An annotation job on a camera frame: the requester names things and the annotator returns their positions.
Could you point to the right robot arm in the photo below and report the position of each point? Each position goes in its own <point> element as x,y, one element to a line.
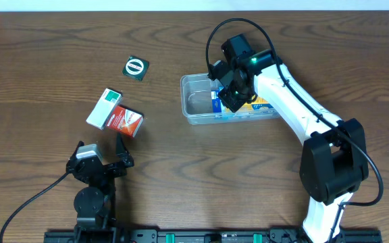
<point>334,160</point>

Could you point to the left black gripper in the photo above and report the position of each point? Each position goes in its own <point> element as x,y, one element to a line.
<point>126,162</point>

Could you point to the white green Panadol box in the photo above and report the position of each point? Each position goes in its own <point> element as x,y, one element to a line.
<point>107,102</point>

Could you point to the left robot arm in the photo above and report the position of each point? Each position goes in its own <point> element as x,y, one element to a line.
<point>95,204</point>

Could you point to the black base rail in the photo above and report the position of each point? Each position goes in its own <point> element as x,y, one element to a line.
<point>277,235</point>

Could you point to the yellow medicine box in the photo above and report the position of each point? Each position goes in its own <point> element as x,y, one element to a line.
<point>258,104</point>

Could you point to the blue fever patch box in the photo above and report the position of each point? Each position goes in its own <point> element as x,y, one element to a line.
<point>217,105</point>

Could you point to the clear plastic container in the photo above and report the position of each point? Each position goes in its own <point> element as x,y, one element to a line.
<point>197,104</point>

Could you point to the dark green square box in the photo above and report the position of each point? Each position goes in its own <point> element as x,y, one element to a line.
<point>135,68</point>

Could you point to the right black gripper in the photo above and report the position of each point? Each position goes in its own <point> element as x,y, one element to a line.
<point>230,102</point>

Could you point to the red Panadol ActiFast box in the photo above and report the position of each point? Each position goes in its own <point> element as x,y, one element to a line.
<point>125,121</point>

